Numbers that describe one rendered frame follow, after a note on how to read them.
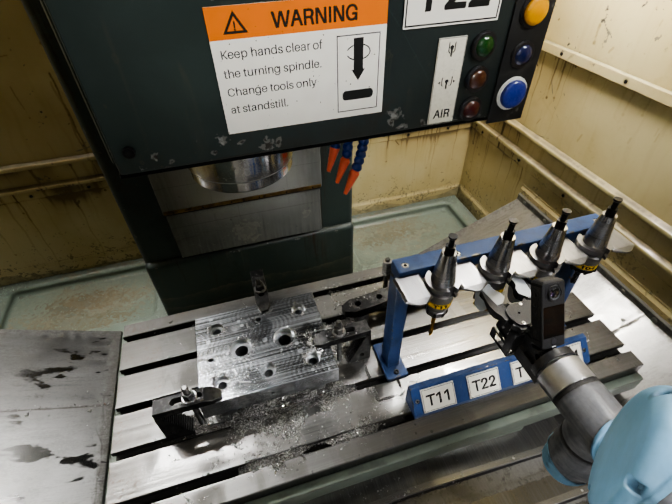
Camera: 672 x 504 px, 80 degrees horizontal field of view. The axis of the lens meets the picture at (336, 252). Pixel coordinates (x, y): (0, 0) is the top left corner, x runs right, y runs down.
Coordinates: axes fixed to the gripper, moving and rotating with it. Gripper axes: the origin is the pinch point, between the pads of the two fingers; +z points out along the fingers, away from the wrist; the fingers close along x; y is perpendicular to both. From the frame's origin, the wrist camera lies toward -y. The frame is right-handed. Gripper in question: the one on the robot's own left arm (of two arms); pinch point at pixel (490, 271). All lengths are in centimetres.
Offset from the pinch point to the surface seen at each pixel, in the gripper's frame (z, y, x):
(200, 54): -6, -44, -45
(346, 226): 60, 33, -9
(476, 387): -9.4, 26.5, -1.3
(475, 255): 2.6, -2.6, -2.4
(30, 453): 17, 53, -106
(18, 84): 96, -11, -98
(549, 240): -1.5, -7.0, 9.2
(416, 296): -2.7, -1.2, -17.0
